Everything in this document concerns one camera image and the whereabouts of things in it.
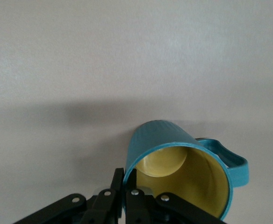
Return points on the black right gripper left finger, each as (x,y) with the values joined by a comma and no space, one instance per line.
(103,205)

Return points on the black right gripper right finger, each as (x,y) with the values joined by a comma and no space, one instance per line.
(138,207)

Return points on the teal cup yellow inside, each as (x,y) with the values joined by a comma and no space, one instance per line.
(164,135)

